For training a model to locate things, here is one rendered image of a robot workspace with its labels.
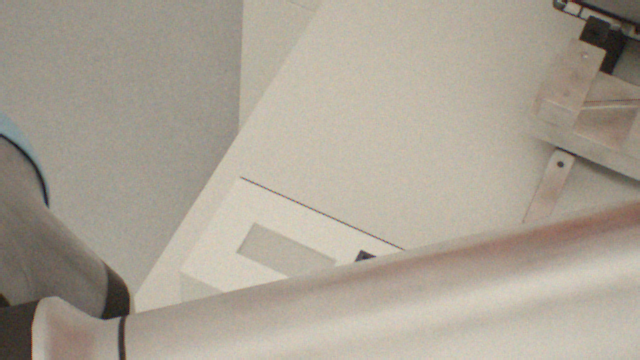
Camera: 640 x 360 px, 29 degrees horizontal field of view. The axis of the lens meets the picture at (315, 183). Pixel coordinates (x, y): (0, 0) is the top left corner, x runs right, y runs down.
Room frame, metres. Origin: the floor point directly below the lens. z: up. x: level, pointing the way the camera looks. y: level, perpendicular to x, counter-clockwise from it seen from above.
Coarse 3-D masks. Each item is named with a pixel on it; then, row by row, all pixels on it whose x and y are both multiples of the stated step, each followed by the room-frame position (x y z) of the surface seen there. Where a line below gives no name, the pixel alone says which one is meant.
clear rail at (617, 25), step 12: (552, 0) 0.80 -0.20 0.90; (564, 0) 0.79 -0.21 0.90; (564, 12) 0.79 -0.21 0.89; (576, 12) 0.78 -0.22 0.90; (588, 12) 0.78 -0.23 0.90; (600, 12) 0.78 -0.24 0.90; (612, 24) 0.77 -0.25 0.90; (624, 24) 0.77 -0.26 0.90; (624, 36) 0.77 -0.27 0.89; (636, 36) 0.76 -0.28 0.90
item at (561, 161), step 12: (612, 36) 0.80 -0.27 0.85; (612, 48) 0.79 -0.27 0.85; (612, 60) 0.77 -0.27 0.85; (612, 72) 0.76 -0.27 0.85; (552, 156) 0.65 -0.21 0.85; (564, 156) 0.65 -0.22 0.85; (552, 168) 0.64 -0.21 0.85; (564, 168) 0.64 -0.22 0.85; (552, 180) 0.63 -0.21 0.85; (564, 180) 0.63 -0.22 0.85; (540, 192) 0.61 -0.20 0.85; (552, 192) 0.61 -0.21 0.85; (540, 204) 0.60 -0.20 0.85; (552, 204) 0.60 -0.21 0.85; (528, 216) 0.58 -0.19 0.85; (540, 216) 0.59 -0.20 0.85
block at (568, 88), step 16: (576, 48) 0.73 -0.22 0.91; (592, 48) 0.74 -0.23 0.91; (560, 64) 0.71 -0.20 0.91; (576, 64) 0.71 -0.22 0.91; (592, 64) 0.72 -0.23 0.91; (560, 80) 0.69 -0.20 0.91; (576, 80) 0.70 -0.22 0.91; (592, 80) 0.70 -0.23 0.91; (544, 96) 0.67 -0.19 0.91; (560, 96) 0.68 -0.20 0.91; (576, 96) 0.68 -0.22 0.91; (544, 112) 0.67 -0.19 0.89; (560, 112) 0.66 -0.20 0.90; (576, 112) 0.66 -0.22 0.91
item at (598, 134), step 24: (552, 72) 0.72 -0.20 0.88; (600, 72) 0.73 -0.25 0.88; (600, 96) 0.70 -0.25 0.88; (624, 96) 0.71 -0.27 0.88; (528, 120) 0.67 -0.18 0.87; (576, 120) 0.67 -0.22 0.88; (600, 120) 0.68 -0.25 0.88; (624, 120) 0.68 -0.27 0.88; (576, 144) 0.66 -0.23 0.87; (600, 144) 0.65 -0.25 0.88; (624, 168) 0.64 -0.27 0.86
